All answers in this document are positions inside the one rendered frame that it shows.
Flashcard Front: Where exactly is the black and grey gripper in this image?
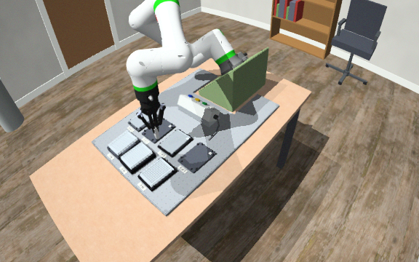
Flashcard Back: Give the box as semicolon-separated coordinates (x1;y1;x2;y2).
136;98;166;139

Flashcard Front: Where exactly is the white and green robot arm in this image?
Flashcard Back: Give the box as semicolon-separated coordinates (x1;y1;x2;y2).
127;0;248;103

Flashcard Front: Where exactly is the white button panel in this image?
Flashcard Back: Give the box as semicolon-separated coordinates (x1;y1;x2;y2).
177;95;220;140

